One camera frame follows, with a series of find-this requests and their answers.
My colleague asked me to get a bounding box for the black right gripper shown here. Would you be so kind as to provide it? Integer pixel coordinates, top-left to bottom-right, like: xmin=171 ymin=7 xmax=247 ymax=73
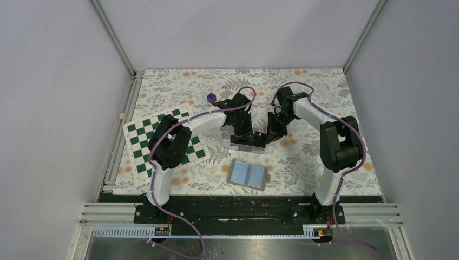
xmin=264 ymin=110 xmax=297 ymax=145

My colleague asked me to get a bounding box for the clear acrylic card tray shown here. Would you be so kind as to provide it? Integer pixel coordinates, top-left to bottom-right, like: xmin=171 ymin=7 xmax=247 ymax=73
xmin=221 ymin=122 xmax=267 ymax=154

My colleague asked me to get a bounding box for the grey card holder wallet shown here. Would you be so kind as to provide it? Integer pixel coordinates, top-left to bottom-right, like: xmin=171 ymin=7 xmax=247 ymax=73
xmin=227 ymin=159 xmax=269 ymax=191

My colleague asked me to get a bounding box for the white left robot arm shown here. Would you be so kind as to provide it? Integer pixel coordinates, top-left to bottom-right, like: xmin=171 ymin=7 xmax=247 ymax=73
xmin=143 ymin=92 xmax=254 ymax=223

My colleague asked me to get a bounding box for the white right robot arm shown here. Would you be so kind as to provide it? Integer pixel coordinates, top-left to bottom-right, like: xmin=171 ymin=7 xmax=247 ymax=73
xmin=264 ymin=83 xmax=366 ymax=224

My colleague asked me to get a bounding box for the floral table cloth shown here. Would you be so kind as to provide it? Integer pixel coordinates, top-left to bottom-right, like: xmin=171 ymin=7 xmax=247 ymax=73
xmin=113 ymin=68 xmax=383 ymax=197

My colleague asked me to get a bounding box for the purple yellow cube stack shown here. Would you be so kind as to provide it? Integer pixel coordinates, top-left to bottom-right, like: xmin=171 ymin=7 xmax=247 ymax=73
xmin=206 ymin=93 xmax=221 ymax=106

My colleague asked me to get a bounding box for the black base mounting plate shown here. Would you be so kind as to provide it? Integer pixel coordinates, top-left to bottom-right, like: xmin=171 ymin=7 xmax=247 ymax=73
xmin=134 ymin=195 xmax=329 ymax=235

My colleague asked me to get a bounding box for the green white chessboard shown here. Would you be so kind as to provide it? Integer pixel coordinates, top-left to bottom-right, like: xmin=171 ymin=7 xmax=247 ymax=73
xmin=123 ymin=103 xmax=211 ymax=186

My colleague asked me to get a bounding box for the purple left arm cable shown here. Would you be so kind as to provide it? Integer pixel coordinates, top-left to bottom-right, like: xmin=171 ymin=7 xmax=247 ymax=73
xmin=147 ymin=85 xmax=258 ymax=260

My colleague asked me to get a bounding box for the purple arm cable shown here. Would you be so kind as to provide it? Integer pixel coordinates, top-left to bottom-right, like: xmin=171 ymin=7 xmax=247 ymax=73
xmin=147 ymin=85 xmax=258 ymax=260
xmin=271 ymin=81 xmax=379 ymax=254

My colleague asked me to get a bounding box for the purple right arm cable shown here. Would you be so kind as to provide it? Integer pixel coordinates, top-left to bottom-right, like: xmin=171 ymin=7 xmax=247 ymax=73
xmin=271 ymin=81 xmax=379 ymax=254

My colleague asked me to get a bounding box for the grey slotted cable duct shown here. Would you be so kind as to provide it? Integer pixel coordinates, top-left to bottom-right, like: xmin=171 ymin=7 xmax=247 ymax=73
xmin=93 ymin=225 xmax=326 ymax=239

